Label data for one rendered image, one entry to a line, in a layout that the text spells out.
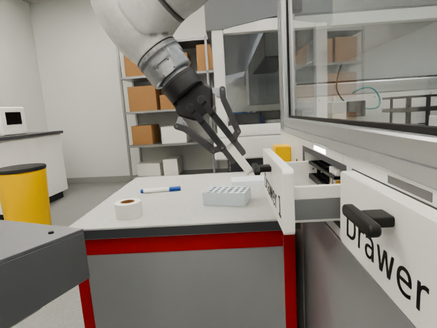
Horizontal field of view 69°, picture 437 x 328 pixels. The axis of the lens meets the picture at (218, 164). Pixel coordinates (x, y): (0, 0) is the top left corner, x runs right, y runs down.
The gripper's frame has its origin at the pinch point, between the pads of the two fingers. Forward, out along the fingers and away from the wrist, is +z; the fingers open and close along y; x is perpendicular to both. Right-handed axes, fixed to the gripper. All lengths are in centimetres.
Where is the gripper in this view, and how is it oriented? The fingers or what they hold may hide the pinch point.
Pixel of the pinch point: (239, 158)
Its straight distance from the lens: 64.2
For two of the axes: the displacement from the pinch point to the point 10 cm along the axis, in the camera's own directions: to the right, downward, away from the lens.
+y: 7.8, -6.1, -1.2
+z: 6.2, 7.8, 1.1
